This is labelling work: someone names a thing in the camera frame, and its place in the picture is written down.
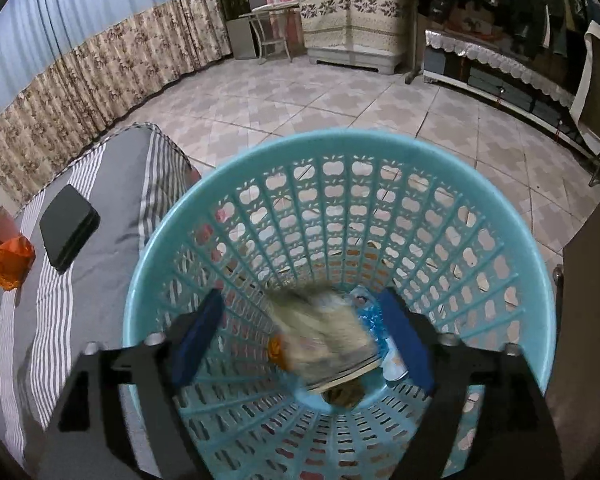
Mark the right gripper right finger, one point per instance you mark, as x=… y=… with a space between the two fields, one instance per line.
x=515 y=435

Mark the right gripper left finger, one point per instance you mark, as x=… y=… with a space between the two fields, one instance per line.
x=87 y=436

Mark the paper trash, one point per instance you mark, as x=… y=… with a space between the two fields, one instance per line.
x=324 y=341

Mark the grey striped table cloth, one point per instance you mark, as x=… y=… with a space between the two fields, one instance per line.
x=131 y=179

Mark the blue plastic wrapper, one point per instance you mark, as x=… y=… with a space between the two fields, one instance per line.
x=369 y=312

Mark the black flat case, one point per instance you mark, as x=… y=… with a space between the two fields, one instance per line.
x=66 y=225

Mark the turquoise plastic basket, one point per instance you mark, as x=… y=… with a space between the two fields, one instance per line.
x=349 y=208

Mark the floral beige curtain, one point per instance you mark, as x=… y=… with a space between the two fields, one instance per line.
x=80 y=95

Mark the low tv bench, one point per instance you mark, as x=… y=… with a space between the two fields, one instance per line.
x=504 y=81

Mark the clothes rack with garments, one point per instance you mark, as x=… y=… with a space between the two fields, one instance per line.
x=546 y=35

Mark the cloth covered cabinet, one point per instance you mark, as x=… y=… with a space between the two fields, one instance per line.
x=373 y=34

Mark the small folding table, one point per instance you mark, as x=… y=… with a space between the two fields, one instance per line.
x=270 y=24

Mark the water dispenser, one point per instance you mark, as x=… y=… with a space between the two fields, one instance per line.
x=242 y=38

